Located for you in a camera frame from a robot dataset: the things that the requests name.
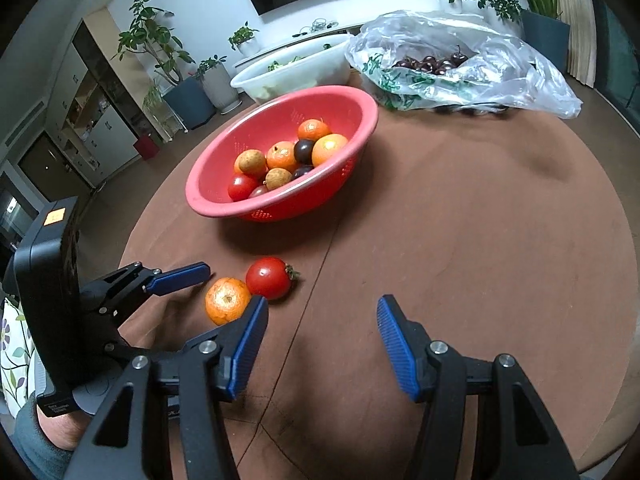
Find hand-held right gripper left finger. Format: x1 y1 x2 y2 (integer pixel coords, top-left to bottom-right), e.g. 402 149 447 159
62 295 270 480

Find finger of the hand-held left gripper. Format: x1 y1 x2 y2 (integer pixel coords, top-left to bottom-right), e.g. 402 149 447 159
100 325 166 361
82 261 211 322

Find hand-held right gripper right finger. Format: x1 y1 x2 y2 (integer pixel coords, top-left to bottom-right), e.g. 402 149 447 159
376 295 581 480

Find red plastic colander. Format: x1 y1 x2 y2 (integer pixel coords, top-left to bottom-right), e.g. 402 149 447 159
185 85 379 222

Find person's left forearm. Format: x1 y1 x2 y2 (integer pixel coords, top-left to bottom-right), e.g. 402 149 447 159
10 392 96 480

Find floral printed cloth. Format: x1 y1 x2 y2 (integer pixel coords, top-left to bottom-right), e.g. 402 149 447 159
0 297 38 411

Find red floor bin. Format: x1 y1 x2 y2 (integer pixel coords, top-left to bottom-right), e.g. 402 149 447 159
134 135 160 161

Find brown longan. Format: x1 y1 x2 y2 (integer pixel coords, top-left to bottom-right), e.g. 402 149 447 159
235 150 267 177

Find brown door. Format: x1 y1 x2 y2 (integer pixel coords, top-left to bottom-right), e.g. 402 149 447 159
17 132 93 206

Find thin-leaf plant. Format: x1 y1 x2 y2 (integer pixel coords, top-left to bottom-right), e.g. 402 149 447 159
142 80 178 141

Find tall plant in blue pot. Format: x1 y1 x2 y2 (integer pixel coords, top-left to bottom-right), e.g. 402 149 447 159
112 0 217 131

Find plant in tall white pot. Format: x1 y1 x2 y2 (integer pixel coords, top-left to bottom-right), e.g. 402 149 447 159
194 55 241 115

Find white glass-door cabinet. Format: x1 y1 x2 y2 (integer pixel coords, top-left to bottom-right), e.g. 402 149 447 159
47 7 166 191

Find green leafy vegetables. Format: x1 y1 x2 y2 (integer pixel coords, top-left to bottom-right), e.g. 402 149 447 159
267 42 333 72

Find white television cabinet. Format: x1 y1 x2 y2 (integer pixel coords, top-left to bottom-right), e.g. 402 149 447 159
234 22 366 68

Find white plastic basin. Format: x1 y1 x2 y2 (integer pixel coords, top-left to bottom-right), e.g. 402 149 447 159
230 34 352 103

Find pile of dark cherries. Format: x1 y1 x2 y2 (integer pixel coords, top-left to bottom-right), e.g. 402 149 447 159
391 46 471 77

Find clear plastic bag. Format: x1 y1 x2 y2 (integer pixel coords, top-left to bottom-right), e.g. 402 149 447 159
345 10 583 120

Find large-leaf plant in blue pot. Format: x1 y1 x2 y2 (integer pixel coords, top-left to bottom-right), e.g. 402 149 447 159
497 0 572 73

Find beige curtain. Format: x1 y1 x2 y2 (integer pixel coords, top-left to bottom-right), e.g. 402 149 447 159
565 0 601 76

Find cables on cabinet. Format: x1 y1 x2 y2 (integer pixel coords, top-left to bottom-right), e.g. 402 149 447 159
292 19 340 37

